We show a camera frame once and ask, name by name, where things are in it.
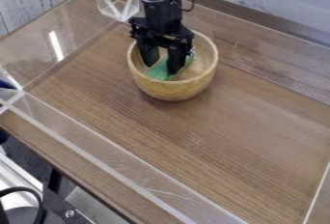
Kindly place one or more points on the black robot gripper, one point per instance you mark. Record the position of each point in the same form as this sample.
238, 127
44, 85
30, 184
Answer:
174, 38

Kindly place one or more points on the green rectangular block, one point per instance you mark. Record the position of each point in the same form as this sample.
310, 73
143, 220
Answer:
158, 71

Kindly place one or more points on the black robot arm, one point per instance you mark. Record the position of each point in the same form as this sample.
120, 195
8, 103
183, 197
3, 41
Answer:
163, 13

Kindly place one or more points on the brown wooden bowl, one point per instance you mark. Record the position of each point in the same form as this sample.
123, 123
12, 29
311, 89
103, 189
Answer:
190, 81

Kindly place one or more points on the clear acrylic front barrier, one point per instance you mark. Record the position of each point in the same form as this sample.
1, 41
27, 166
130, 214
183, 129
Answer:
132, 187

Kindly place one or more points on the black table leg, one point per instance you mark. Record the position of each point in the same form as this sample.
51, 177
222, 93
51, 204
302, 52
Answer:
55, 181

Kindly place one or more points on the clear acrylic corner bracket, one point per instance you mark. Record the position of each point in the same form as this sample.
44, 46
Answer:
119, 10

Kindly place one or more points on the grey metal base plate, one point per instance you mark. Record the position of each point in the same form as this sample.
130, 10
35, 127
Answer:
58, 208

